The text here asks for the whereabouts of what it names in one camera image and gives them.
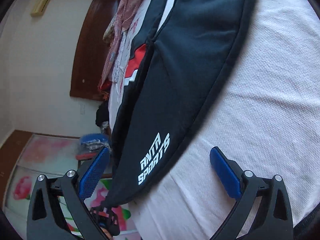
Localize black red striped sports pants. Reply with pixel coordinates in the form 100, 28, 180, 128
103, 0, 256, 207

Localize black clothes pile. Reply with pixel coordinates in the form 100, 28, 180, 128
95, 101, 109, 133

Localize white floral bed sheet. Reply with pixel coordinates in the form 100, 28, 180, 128
109, 0, 319, 239

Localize dark wooden headboard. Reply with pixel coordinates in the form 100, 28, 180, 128
69, 0, 120, 101

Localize pink patterned quilt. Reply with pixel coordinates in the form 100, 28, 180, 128
98, 0, 143, 100

